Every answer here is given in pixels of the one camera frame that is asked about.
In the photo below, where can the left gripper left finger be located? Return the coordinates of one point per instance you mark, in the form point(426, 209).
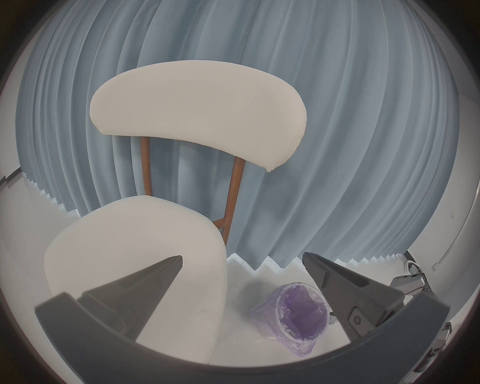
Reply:
point(138, 292)

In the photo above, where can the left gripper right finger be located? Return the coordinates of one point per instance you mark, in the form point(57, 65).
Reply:
point(356, 296)

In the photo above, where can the purple plastic bag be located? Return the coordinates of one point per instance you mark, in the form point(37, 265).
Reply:
point(300, 311)

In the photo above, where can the pale blue curtain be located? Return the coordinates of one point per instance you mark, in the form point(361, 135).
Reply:
point(356, 131)

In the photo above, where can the white cushioned wooden chair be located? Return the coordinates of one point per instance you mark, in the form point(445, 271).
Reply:
point(187, 112)

